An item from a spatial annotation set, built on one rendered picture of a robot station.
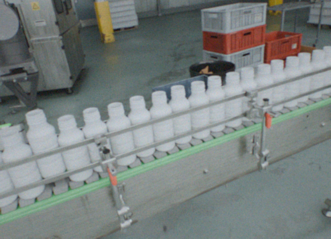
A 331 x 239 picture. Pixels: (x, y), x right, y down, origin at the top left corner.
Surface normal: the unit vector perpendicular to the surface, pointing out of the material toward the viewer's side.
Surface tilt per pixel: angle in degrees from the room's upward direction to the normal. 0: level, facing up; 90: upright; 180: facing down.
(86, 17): 90
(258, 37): 90
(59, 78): 89
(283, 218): 0
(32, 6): 90
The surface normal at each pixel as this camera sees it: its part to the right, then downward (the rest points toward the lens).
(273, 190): -0.10, -0.90
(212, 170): 0.43, 0.36
